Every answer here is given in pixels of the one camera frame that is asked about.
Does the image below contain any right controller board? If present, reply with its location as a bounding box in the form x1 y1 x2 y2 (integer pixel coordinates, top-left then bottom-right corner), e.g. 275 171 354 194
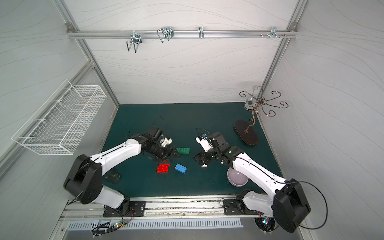
255 217 275 233

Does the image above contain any lilac bowl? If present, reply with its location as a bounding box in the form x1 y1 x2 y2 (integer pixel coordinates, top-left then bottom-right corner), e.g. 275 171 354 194
227 168 249 187

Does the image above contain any aluminium top rail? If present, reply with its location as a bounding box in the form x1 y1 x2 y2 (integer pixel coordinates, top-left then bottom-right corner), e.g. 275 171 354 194
67 29 299 40

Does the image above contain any large green lego brick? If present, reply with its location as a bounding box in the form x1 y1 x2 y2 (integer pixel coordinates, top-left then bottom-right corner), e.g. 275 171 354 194
177 148 190 155

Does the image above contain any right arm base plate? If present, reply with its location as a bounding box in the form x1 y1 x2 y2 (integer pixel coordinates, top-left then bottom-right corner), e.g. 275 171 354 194
220 199 264 216

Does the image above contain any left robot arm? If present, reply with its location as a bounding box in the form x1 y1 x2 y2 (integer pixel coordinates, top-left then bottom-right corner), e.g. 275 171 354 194
64 126 180 210

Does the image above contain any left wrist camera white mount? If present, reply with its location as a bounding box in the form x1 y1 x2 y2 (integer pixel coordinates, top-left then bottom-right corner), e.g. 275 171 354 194
158 135 173 148

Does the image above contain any aluminium rail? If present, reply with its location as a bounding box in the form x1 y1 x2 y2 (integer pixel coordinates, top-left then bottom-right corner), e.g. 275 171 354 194
60 195 236 221
67 29 299 40

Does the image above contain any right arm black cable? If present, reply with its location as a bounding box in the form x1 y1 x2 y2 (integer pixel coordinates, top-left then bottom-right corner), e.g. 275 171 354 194
284 179 329 231

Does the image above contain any dark round coaster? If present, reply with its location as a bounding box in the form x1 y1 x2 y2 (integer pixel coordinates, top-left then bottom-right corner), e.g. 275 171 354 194
103 168 121 184

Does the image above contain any long blue lego brick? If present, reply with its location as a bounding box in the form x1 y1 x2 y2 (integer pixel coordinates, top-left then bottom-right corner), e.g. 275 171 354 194
175 164 187 174

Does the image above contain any white wire basket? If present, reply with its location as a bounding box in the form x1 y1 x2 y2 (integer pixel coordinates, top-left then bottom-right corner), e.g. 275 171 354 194
12 80 107 156

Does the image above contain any left controller board with wires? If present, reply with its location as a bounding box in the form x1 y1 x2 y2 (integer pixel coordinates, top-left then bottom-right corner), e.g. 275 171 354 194
91 206 135 238

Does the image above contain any aluminium front rail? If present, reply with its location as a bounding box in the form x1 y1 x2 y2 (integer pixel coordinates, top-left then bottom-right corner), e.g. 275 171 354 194
60 195 236 221

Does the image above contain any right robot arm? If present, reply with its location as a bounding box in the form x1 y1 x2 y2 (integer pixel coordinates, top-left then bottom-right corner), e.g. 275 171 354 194
196 132 311 233

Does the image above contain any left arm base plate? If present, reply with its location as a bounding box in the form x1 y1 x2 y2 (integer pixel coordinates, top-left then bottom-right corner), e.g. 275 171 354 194
103 201 147 218

